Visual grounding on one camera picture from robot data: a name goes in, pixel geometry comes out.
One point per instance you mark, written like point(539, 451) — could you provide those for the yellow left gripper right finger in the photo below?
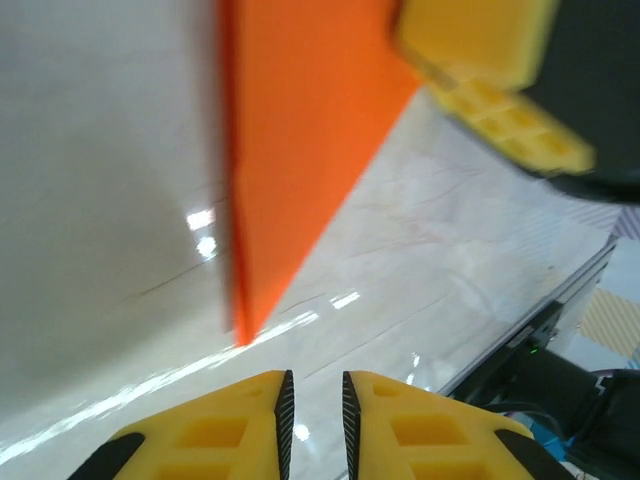
point(425, 435)

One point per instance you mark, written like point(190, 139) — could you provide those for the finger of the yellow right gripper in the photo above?
point(475, 45)

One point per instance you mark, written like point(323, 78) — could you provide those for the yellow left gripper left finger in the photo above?
point(215, 435)

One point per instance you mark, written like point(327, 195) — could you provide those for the orange paper sheet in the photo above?
point(300, 150)

